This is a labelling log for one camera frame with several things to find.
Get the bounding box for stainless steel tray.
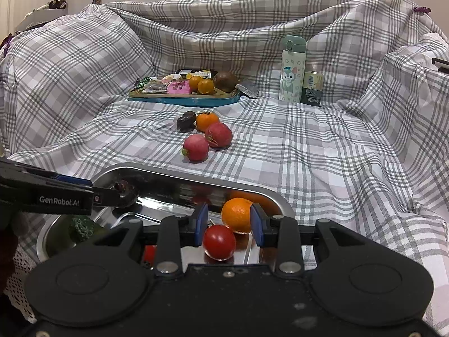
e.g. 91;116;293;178
36;162;294;265

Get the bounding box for red tomato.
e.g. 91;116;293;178
203;225;237;261

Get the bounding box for blue tin snack tray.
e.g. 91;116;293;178
128;84;241;108

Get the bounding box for bumpy green cucumber piece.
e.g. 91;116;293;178
68;217;95;243

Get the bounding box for grey plaid cloth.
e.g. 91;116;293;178
0;0;449;327

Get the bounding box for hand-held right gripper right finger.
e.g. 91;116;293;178
250;204;368;277

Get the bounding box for small green jar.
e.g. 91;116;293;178
301;71;324;106

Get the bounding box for pink red radish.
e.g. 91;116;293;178
181;134;210;163
204;122;233;148

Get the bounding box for pink snack packet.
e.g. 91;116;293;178
166;81;192;95

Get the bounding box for cartoon print water bottle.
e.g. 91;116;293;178
279;36;307;103

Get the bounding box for dark foil packet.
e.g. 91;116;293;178
236;81;260;99

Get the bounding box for white lace cloth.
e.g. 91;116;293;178
3;244;37;324

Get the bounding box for white snack packets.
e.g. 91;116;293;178
142;75;176;95

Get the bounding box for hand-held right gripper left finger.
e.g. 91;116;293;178
93;203;210;277

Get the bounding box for orange mandarin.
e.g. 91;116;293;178
221;197;254;234
195;111;220;132

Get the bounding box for white box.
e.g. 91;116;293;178
16;5;67;30

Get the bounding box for brown kiwi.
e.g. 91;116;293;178
213;71;239;92

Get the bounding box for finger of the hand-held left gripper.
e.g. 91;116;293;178
89;187;123;207
0;159;94;188

